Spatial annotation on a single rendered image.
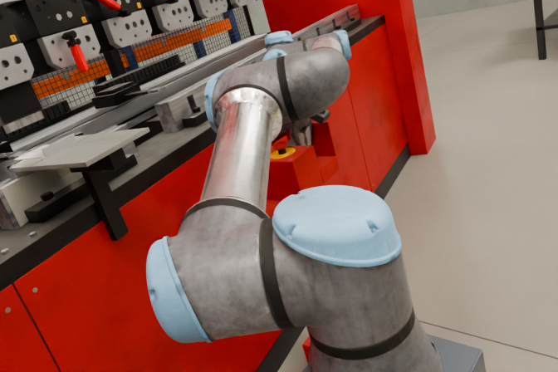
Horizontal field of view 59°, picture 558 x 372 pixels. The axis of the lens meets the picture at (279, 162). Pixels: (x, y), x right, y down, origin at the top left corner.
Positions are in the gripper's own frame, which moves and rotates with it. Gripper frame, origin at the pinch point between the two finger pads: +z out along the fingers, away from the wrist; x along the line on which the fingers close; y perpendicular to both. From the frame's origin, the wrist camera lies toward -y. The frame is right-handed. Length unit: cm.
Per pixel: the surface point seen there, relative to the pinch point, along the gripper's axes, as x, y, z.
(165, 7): 3, 39, -46
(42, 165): 64, 19, -25
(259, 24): -490, 410, 42
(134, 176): 43.9, 19.9, -12.6
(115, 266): 59, 16, 3
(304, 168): 11.0, -6.4, -1.4
